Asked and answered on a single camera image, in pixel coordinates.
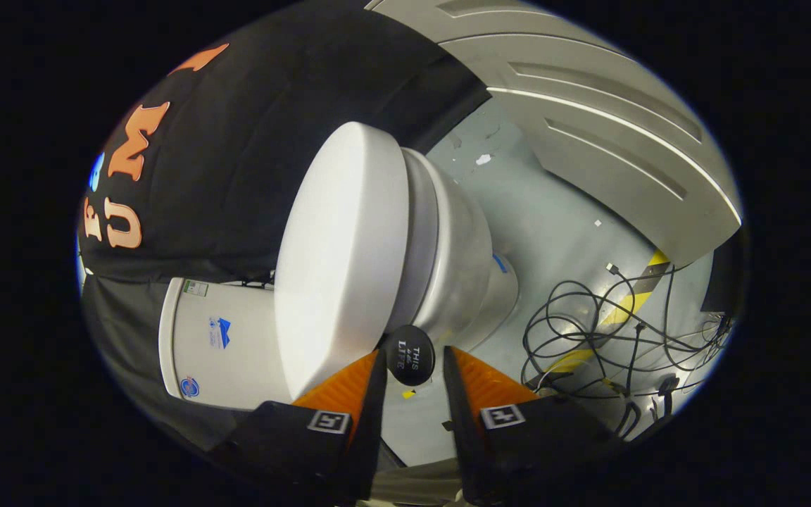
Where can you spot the white toilet lid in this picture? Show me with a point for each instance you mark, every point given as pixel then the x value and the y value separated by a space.
pixel 342 260

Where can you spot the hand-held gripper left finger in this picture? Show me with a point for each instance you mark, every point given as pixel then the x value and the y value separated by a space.
pixel 370 436

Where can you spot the yellow black floor tape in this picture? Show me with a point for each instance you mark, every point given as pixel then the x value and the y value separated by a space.
pixel 631 306

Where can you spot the white toilet tank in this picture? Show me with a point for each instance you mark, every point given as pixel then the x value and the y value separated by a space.
pixel 236 345

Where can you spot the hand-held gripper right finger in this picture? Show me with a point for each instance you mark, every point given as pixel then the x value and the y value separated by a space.
pixel 463 436

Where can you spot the black backdrop cloth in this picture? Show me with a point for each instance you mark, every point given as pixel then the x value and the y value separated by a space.
pixel 236 155

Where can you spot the grey white panelled cabinet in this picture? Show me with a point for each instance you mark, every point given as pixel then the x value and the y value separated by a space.
pixel 588 120

